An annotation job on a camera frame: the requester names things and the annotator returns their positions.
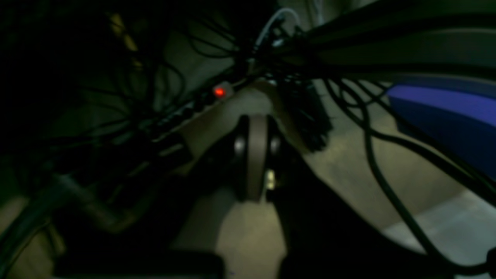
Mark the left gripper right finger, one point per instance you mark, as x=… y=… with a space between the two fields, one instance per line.
x=325 y=237

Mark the blue plastic mount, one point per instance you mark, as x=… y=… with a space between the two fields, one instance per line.
x=463 y=123

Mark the white power strip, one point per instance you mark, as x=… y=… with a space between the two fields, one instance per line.
x=206 y=101

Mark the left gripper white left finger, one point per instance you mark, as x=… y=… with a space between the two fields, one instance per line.
x=174 y=238

